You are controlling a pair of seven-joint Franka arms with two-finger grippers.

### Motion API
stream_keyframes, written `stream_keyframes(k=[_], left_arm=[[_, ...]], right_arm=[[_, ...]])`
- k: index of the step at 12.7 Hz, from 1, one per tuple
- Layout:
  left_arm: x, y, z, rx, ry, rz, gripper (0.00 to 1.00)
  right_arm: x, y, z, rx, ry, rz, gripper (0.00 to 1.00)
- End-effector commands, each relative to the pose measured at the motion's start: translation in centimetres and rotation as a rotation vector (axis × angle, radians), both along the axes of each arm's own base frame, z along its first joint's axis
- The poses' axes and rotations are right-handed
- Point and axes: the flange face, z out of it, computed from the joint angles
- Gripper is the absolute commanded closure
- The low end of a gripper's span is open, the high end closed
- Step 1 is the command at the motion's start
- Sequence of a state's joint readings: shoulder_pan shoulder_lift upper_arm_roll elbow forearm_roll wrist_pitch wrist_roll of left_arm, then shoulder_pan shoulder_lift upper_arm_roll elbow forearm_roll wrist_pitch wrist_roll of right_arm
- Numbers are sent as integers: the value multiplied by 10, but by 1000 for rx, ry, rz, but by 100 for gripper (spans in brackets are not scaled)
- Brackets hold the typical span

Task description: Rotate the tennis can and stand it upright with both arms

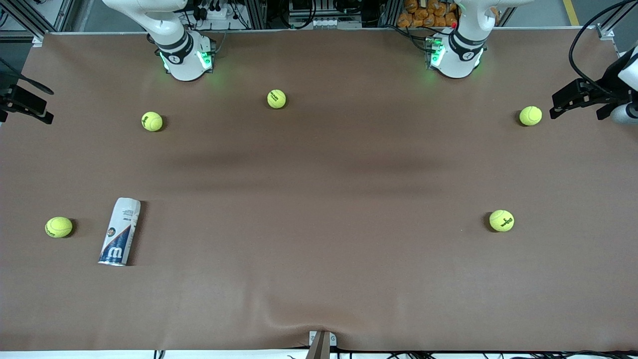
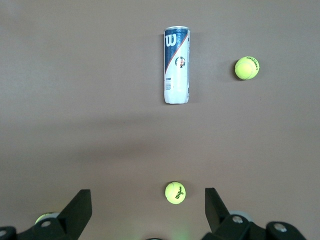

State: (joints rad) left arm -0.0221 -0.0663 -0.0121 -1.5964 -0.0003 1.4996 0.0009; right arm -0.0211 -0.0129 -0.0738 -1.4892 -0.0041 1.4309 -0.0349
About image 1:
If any aluminium frame post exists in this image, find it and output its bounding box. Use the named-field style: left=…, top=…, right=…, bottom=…
left=246, top=0, right=267, bottom=29
left=380, top=0, right=402, bottom=28

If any long white power strip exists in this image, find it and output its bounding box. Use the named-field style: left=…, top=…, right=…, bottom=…
left=288, top=17, right=363, bottom=29

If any white power strip with plugs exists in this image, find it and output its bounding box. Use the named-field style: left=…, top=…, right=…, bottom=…
left=197, top=5, right=243, bottom=21

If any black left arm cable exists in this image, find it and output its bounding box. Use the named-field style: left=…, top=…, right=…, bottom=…
left=568, top=0, right=638, bottom=95

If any brown table mat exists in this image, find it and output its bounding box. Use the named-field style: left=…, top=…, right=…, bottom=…
left=0, top=27, right=638, bottom=352

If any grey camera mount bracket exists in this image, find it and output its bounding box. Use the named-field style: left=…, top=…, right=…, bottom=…
left=308, top=330, right=337, bottom=359

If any white blue tennis ball can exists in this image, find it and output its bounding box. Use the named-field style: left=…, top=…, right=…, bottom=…
left=98, top=197, right=142, bottom=266

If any orange bag pile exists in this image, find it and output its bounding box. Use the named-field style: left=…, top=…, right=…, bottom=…
left=397, top=0, right=459, bottom=28

